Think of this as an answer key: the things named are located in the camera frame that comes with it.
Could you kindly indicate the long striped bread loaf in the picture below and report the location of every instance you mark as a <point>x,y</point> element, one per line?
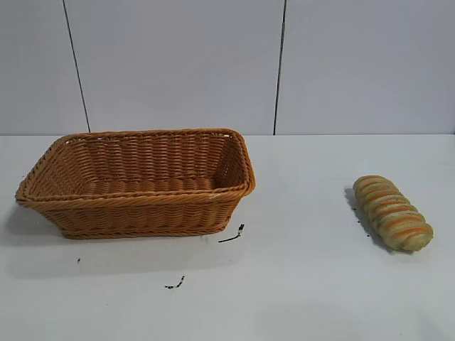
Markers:
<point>391,215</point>

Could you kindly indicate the brown woven wicker basket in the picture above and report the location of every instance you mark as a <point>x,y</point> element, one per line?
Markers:
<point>142,213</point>

